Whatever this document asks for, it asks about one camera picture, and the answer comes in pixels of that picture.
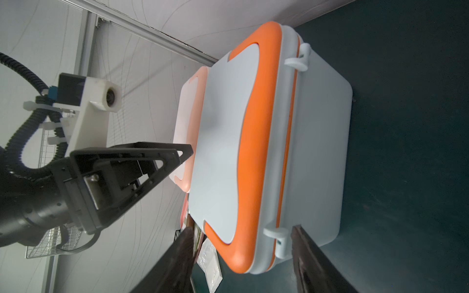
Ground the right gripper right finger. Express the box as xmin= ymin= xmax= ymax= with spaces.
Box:
xmin=291 ymin=225 xmax=357 ymax=293

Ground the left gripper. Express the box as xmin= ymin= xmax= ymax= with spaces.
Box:
xmin=1 ymin=142 xmax=194 ymax=247

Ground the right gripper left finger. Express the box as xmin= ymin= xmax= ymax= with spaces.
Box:
xmin=131 ymin=227 xmax=194 ymax=293

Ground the gauze packet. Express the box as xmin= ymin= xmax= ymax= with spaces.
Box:
xmin=197 ymin=238 xmax=223 ymax=293

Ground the blue box orange handle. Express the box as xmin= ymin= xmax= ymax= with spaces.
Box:
xmin=189 ymin=21 xmax=353 ymax=274

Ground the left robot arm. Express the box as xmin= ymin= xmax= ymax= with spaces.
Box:
xmin=1 ymin=54 xmax=194 ymax=254

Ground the pink tray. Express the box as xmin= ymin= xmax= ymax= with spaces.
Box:
xmin=180 ymin=194 xmax=189 ymax=230

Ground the green table mat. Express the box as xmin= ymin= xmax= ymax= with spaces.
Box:
xmin=190 ymin=0 xmax=469 ymax=293

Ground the white box peach handle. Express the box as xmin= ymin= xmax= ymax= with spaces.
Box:
xmin=170 ymin=67 xmax=210 ymax=193

